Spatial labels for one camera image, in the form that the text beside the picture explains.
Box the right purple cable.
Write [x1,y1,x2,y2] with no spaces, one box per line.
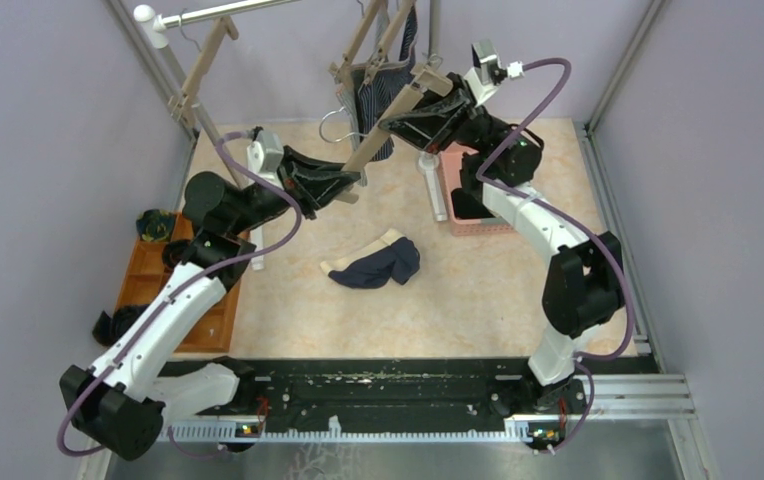
[474,57,638,458]

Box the metal clothes rack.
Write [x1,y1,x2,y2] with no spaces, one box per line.
[132,0,450,272]

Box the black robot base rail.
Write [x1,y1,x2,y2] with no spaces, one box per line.
[156,357,658,439]

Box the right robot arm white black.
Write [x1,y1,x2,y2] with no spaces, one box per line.
[376,69,626,412]

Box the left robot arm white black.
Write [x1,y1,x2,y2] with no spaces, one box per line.
[56,146,361,460]

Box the beige hanger holding navy underwear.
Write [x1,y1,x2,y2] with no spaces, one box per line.
[340,64,454,172]

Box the dark patterned cloth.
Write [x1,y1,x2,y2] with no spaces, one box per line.
[135,209,177,243]

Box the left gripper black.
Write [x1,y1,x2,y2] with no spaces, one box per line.
[227,142,359,235]

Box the beige hanger holding grey underwear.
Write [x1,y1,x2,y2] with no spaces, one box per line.
[328,0,388,84]

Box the orange plastic tray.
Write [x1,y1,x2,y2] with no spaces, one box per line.
[115,212,241,353]

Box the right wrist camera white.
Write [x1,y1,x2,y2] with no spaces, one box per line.
[463,39,524,106]

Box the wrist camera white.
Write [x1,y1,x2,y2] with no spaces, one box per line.
[463,39,524,106]
[247,128,284,178]

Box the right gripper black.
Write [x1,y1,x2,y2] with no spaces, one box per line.
[375,74,510,156]

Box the grey striped underwear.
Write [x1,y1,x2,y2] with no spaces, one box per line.
[335,10,390,151]

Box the navy pinstriped underwear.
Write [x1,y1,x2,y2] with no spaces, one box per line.
[353,7,419,147]

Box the black underwear white waistband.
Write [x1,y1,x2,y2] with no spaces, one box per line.
[451,188,494,220]

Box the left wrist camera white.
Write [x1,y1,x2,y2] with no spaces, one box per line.
[247,128,284,178]

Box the pink plastic basket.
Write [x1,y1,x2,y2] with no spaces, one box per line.
[438,143,514,236]

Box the navy underwear cream waistband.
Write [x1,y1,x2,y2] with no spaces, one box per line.
[320,228,421,290]

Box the beige hanger holding pinstriped underwear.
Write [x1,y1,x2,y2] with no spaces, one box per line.
[363,0,416,85]

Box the beige clip hanger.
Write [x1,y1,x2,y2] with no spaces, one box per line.
[168,15,238,127]

